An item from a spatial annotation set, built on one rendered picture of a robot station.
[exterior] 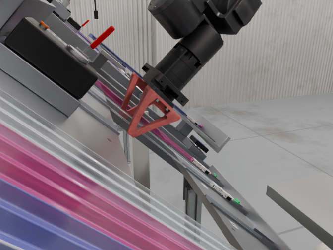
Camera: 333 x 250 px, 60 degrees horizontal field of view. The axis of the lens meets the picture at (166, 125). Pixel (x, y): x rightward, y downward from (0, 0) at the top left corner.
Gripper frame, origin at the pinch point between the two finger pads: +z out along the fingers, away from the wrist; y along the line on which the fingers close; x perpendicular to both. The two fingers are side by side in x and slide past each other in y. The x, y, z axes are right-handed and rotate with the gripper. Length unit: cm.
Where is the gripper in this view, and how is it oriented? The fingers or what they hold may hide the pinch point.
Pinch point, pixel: (128, 121)
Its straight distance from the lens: 48.1
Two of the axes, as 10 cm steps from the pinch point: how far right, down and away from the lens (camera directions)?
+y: 2.8, 3.4, -9.0
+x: 6.8, 6.0, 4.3
